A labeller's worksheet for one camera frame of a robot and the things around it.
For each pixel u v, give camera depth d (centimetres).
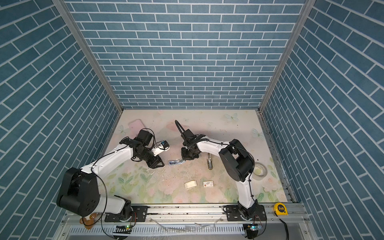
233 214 74
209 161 91
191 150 71
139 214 74
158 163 76
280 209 74
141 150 66
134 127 108
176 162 91
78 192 42
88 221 71
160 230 70
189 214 75
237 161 52
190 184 84
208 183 82
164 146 77
